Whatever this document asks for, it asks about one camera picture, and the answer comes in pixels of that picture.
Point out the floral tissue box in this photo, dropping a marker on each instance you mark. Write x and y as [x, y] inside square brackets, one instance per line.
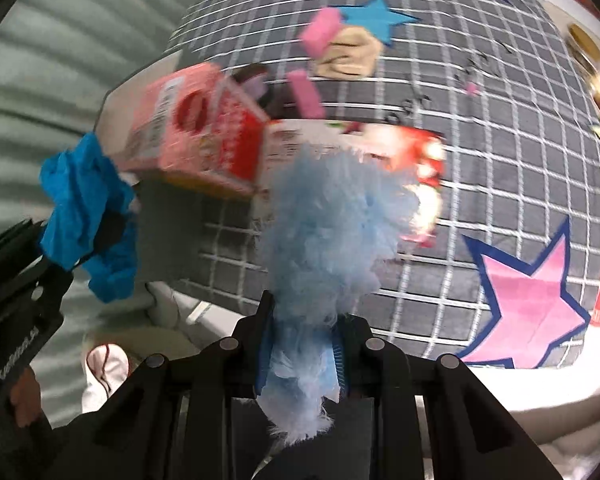
[410, 160]

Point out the gold lid jar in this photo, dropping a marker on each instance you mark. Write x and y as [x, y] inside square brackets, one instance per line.
[582, 42]

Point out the grey grid star blanket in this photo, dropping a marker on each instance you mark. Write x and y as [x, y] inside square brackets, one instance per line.
[480, 160]

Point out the pink tissue box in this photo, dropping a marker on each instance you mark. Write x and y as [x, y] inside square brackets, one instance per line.
[195, 130]

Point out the person's left hand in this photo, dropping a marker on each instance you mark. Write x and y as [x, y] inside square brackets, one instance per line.
[25, 395]

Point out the white red-trimmed shoe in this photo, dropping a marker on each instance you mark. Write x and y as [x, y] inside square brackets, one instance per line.
[105, 370]

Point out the pink cloth back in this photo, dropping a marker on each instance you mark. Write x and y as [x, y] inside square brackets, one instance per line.
[322, 30]

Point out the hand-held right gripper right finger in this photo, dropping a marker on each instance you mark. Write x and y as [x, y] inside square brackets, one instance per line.
[340, 360]

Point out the brown and purple knit hat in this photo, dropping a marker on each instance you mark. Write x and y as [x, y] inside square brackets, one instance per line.
[252, 80]

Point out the pink sponge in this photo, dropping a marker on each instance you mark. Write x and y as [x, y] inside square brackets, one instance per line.
[305, 92]

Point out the beige cloth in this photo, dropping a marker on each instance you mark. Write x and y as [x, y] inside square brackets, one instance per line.
[350, 55]

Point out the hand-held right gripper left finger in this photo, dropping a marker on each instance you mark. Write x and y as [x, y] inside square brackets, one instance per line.
[263, 360]

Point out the light blue fluffy scrunchie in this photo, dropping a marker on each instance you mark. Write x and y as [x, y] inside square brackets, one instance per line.
[330, 240]

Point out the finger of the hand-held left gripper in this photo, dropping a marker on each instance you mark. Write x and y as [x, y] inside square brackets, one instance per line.
[107, 230]
[10, 247]

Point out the pale green curtain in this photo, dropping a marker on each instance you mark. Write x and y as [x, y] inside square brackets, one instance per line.
[55, 85]

